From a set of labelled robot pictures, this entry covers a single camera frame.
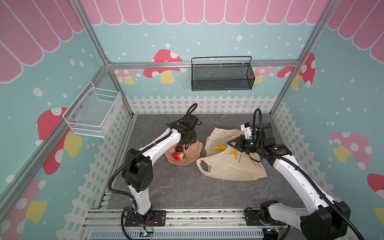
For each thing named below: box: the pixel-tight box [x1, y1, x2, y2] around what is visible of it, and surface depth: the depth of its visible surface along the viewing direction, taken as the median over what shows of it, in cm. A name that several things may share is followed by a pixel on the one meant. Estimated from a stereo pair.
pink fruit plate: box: [164, 140, 203, 166], surface depth 97 cm
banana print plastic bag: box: [196, 127, 268, 181], surface depth 78 cm
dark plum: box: [175, 145, 184, 153], surface depth 96 cm
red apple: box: [172, 151, 187, 161], surface depth 94 cm
